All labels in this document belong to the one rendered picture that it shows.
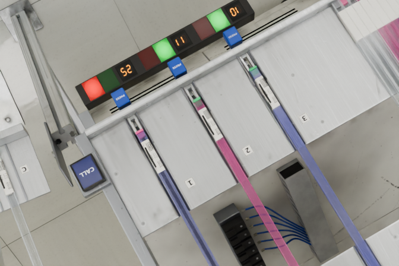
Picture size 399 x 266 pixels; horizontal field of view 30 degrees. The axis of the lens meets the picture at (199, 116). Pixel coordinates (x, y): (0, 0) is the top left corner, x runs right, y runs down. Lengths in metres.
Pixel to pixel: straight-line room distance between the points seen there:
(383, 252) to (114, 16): 1.04
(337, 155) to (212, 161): 0.45
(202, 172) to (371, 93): 0.31
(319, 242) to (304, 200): 0.13
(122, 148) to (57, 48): 0.76
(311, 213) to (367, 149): 0.19
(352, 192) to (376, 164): 0.08
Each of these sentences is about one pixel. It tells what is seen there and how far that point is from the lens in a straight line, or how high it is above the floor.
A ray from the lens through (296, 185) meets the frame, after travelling 1.55.
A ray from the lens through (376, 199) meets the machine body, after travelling 1.74.
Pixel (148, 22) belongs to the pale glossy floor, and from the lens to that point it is 2.01.
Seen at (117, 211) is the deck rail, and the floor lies 0.83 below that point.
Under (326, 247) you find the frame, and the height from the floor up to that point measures 0.66.
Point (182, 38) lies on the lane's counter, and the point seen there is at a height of 0.65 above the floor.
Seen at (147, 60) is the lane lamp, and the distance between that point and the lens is 1.31.
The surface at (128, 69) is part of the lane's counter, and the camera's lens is 1.31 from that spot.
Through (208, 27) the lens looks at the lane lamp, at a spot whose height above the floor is 0.66.
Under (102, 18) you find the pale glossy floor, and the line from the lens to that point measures 1.97.
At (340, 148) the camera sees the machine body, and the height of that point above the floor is 0.62.
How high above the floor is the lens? 1.82
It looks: 57 degrees down
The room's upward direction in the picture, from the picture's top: 144 degrees clockwise
